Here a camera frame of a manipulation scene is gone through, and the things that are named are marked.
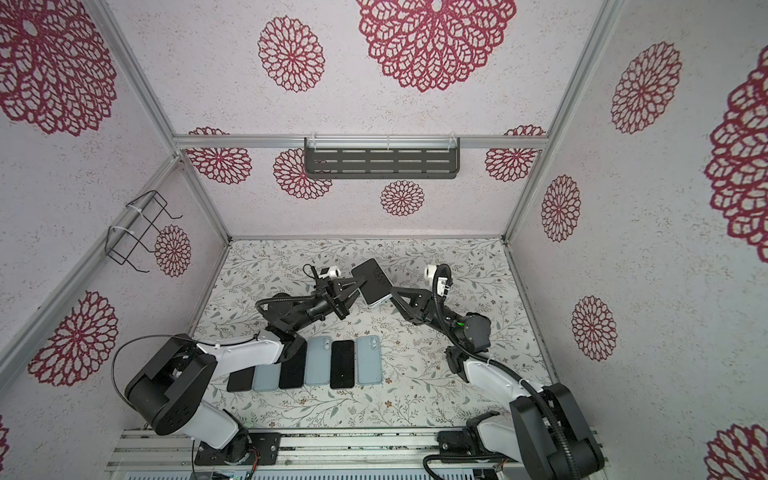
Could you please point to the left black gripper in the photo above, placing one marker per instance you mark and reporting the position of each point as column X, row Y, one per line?
column 337, row 297

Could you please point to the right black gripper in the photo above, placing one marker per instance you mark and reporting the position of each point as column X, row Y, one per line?
column 432, row 312

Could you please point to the black smartphone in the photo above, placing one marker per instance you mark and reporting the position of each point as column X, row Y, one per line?
column 377, row 287

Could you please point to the light blue phone case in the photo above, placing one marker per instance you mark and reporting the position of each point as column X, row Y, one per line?
column 318, row 361
column 368, row 360
column 266, row 377

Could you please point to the black phone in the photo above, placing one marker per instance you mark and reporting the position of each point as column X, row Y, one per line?
column 342, row 375
column 292, row 372

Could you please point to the black phone removed from case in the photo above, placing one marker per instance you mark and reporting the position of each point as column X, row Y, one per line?
column 241, row 380

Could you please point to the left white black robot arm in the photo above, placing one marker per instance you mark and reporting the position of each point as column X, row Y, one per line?
column 168, row 391

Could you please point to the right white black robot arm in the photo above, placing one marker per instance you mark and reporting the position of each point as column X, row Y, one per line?
column 544, row 428

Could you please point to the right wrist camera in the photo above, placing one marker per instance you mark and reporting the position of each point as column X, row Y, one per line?
column 439, row 278

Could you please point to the grey slotted wall shelf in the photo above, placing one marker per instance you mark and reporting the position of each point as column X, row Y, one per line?
column 386, row 159

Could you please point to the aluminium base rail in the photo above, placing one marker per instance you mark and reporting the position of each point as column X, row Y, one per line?
column 291, row 449

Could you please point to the black wire wall basket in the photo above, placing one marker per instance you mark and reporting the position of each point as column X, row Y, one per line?
column 122, row 241

